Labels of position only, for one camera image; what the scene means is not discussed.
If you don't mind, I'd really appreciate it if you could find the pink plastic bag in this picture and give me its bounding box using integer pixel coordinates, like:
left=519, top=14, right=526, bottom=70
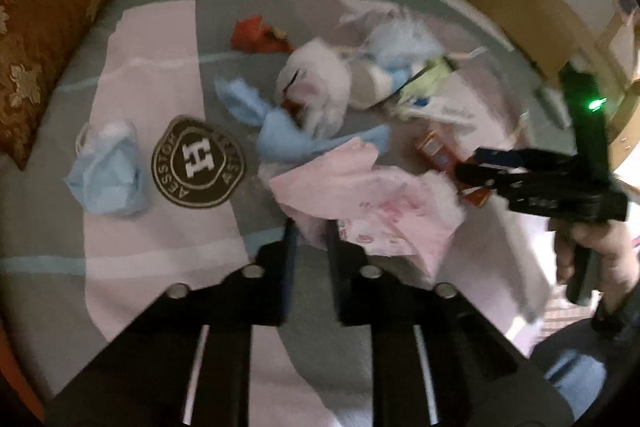
left=267, top=139, right=467, bottom=284

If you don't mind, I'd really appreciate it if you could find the white tissue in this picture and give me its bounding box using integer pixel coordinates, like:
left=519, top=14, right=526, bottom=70
left=274, top=38, right=352, bottom=138

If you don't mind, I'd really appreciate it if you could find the person's right forearm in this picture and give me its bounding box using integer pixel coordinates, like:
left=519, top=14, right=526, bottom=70
left=592, top=282, right=640, bottom=344

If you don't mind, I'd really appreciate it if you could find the blue face mask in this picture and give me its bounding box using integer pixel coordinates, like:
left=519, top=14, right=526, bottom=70
left=64, top=119, right=152, bottom=218

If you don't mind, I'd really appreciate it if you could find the yellow-green packet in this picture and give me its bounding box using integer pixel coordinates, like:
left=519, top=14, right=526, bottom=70
left=397, top=54, right=459, bottom=102

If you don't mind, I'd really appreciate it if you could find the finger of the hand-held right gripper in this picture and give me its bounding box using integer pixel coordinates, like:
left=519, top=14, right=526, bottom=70
left=472, top=147, right=532, bottom=174
left=454, top=163, right=507, bottom=198

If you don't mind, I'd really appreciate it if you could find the small orange box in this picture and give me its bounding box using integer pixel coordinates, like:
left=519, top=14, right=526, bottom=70
left=414, top=129, right=493, bottom=210

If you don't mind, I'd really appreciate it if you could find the brown floral pillow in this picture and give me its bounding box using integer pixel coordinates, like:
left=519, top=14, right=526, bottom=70
left=0, top=0, right=124, bottom=171

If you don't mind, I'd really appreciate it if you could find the person's right hand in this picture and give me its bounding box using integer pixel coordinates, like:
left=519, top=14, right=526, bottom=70
left=550, top=221, right=640, bottom=309

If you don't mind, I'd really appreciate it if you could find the white and blue paper cup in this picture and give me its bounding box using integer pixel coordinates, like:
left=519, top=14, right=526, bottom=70
left=350, top=19, right=444, bottom=108

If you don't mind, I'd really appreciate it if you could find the red candy wrapper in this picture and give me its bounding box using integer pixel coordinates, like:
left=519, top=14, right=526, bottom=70
left=231, top=14, right=296, bottom=54

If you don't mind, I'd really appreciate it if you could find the person's leg in jeans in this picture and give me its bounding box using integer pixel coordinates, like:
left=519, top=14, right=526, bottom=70
left=530, top=322, right=609, bottom=420

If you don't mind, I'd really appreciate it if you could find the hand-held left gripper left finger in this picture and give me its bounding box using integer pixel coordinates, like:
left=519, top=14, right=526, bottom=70
left=45, top=218, right=299, bottom=427

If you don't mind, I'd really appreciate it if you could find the white and blue medicine box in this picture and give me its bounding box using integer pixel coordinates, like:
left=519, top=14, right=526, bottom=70
left=400, top=95, right=477, bottom=128

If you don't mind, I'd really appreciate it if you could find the light blue cloth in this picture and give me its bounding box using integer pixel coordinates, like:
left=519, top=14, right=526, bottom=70
left=214, top=77, right=392, bottom=164

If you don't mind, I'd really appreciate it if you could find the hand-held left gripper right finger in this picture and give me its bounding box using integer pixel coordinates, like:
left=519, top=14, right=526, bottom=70
left=325, top=220, right=574, bottom=427

